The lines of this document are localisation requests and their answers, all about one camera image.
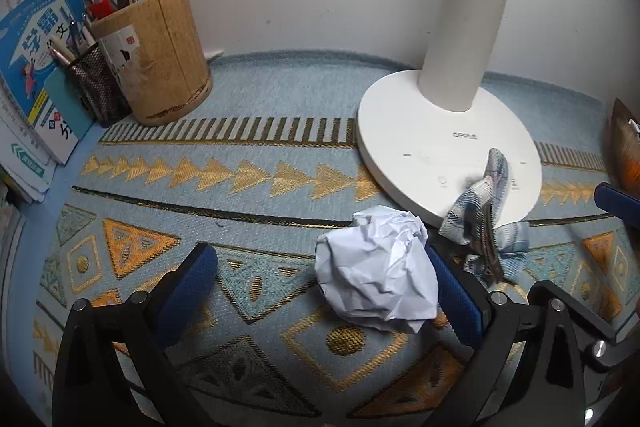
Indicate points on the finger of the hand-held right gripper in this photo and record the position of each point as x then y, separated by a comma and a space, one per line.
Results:
615, 202
580, 319

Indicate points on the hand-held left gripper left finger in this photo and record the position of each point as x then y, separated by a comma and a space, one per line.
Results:
185, 297

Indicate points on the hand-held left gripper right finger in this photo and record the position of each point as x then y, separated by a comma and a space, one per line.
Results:
452, 302

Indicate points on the brown ribbed basket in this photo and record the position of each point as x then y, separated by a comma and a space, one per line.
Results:
625, 152

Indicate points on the paper ball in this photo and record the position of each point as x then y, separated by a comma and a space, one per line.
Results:
375, 267

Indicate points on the plaid cloth bow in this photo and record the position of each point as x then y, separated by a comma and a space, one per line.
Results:
482, 217

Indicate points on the blue patterned woven mat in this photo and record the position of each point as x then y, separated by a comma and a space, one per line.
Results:
280, 157

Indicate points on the white desk lamp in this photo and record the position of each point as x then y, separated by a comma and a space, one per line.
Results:
450, 107

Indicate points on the light blue notebook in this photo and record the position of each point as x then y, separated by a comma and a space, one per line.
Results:
67, 107

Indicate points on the black mesh pen holder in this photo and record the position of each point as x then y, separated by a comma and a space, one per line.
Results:
100, 87

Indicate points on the bamboo pen holder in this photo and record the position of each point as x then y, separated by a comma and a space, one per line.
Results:
160, 57

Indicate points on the row of upright books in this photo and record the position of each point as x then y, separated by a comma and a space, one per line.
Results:
35, 57

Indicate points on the bunch of pens and pencils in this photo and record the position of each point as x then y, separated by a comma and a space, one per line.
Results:
102, 7

